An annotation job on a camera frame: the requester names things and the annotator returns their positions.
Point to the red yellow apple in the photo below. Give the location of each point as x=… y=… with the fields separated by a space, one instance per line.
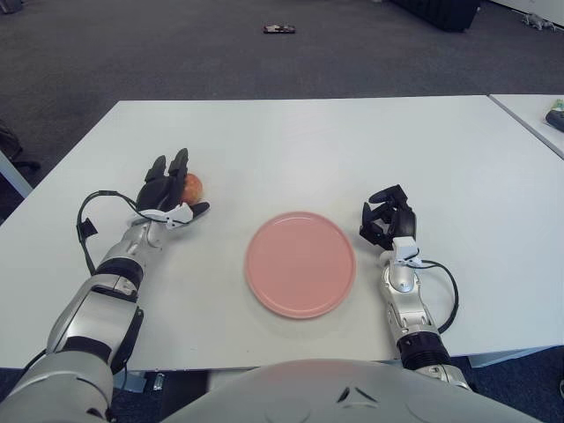
x=194 y=187

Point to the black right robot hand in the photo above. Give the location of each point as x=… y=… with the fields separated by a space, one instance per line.
x=405 y=222

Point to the small green package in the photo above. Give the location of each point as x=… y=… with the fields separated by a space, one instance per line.
x=557 y=105

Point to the pink round plate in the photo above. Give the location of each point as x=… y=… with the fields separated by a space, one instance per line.
x=299 y=264

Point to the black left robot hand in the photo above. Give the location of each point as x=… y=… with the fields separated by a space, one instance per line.
x=156 y=194

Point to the small dark floor object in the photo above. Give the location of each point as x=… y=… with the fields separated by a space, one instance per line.
x=279 y=29

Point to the black office chair base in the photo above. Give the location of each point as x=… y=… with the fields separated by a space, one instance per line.
x=9 y=141

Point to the white table frame bar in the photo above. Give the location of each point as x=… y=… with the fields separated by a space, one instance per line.
x=493 y=357
x=132 y=381

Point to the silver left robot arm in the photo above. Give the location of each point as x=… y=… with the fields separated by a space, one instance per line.
x=88 y=317

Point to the grey handheld controller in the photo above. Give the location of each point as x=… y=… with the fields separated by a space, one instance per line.
x=556 y=120

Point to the grey robot torso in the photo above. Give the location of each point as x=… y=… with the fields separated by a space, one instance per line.
x=308 y=390

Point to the black cabinet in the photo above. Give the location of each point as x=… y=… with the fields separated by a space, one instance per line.
x=445 y=14

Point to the grey floor clutter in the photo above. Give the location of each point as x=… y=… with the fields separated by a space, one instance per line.
x=536 y=20

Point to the white desk leg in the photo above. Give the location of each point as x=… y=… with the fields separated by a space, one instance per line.
x=13 y=174

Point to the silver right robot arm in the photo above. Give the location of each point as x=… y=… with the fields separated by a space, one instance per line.
x=403 y=284

